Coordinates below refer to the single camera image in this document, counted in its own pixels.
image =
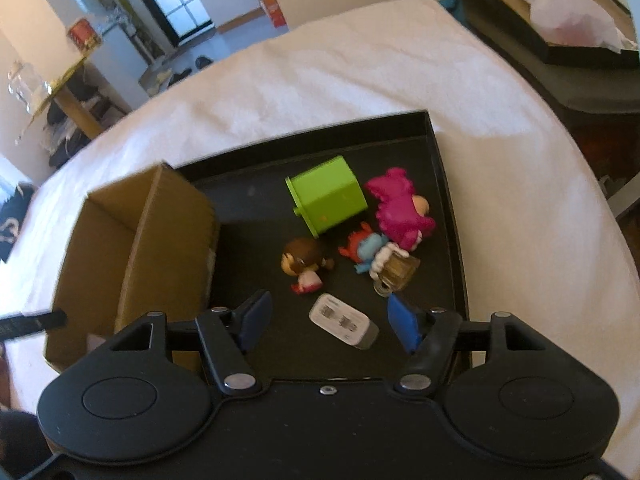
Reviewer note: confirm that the pink dinosaur costume figurine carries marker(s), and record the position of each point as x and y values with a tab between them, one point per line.
397	210

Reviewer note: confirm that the red fish toy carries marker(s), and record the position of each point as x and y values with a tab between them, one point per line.
362	250

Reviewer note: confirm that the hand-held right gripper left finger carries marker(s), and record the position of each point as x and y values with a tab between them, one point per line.
255	317

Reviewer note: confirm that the black side table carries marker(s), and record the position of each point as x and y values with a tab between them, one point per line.
550	85

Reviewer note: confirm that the black cloth with white print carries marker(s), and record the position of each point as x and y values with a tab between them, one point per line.
10	225

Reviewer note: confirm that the black tray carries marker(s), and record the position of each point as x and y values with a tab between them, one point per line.
260	200

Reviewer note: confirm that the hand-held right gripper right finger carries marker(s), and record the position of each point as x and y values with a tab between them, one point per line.
402	327

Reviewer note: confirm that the brown-haired doll figurine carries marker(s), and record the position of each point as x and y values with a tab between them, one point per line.
302	255

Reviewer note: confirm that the white blanket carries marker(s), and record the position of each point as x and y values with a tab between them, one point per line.
325	70

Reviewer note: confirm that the white charger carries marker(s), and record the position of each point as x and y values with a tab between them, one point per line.
340	320

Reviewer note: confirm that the glass vase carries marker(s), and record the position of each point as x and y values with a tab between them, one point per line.
25	85

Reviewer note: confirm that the green hexagonal block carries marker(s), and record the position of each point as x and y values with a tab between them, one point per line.
325	195

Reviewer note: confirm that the cardboard box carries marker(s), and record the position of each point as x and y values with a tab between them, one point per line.
165	240

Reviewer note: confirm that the pile of dark bags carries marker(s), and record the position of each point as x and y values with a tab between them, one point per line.
95	100

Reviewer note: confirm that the white plastic bag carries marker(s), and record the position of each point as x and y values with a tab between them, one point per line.
570	5

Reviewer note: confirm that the orange box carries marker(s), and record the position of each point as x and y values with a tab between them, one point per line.
275	7

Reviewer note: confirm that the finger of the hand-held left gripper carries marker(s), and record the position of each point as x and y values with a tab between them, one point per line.
30	324

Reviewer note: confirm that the yellow table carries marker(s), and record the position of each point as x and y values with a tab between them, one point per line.
75	110

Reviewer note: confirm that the red tin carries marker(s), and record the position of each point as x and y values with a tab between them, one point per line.
84	35

